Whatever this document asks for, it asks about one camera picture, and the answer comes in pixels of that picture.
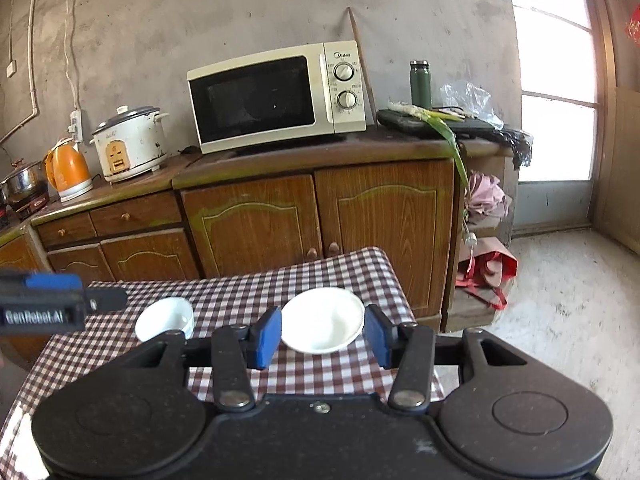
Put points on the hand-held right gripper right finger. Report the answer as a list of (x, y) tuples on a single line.
[(379, 335)]

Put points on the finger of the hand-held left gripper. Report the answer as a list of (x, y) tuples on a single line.
[(107, 297), (52, 281)]

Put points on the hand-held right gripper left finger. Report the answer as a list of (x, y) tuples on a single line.
[(267, 337)]

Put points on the plain white bowl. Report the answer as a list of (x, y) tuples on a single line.
[(322, 317)]

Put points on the blue patterned white bowl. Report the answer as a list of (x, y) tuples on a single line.
[(165, 317)]

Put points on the narrow arched cabinet door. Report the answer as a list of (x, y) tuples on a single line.
[(75, 265)]

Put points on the wooden corner cabinet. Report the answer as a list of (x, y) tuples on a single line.
[(20, 255)]

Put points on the narrow wooden drawer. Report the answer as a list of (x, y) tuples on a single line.
[(62, 232)]

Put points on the wide arched cabinet door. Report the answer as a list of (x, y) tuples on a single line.
[(150, 257)]

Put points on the red white checkered tablecloth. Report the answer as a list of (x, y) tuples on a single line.
[(225, 290)]

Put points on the red black induction cooker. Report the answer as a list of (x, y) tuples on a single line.
[(30, 205)]

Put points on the wooden drawer cabinet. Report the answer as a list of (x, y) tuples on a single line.
[(130, 216)]

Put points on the wide wooden drawer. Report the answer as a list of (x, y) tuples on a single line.
[(130, 216)]

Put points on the wooden side shelf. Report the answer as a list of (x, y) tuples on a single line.
[(470, 315)]

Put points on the steel cooking pot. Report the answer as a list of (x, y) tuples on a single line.
[(22, 182)]

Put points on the orange electric kettle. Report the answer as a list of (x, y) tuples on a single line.
[(70, 170)]

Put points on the wooden two-door cabinet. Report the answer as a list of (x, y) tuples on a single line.
[(250, 225)]

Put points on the tall arched cabinet door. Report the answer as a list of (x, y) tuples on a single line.
[(250, 225), (385, 220)]

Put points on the small white hanging object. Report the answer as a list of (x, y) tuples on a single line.
[(470, 241)]

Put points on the red bag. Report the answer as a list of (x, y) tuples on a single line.
[(495, 265)]

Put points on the white rice cooker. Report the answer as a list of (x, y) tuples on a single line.
[(130, 150)]

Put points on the pink cloth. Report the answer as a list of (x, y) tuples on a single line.
[(487, 192)]

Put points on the black flat tray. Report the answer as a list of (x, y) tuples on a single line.
[(410, 122)]

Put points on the glass panel door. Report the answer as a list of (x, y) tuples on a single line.
[(550, 205)]

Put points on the green onion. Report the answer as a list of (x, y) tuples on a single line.
[(425, 112)]

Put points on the black bag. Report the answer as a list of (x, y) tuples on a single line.
[(520, 147)]

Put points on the cream microwave oven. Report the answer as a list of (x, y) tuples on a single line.
[(250, 95)]

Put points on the green thermos bottle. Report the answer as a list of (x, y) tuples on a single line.
[(420, 85)]

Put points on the clear plastic bag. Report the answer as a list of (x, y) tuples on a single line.
[(470, 97)]

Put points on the beige door panel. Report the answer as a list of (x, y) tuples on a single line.
[(620, 160)]

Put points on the red paper decoration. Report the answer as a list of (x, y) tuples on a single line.
[(632, 27)]

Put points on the white wall socket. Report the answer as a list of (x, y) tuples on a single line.
[(76, 125)]

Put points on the white wall switch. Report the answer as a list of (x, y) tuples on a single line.
[(11, 68)]

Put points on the white wall pipe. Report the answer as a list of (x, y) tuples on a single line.
[(34, 60)]

